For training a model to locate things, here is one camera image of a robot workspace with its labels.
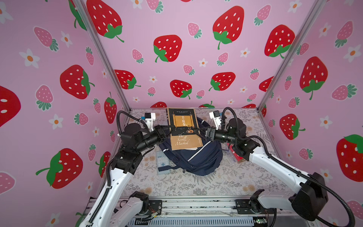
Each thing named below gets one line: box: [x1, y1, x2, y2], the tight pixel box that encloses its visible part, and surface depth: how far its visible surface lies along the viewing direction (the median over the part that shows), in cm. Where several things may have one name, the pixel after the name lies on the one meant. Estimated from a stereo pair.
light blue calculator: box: [155, 150, 171, 175], surface depth 92 cm
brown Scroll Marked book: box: [165, 107, 204, 151], surface depth 65 cm
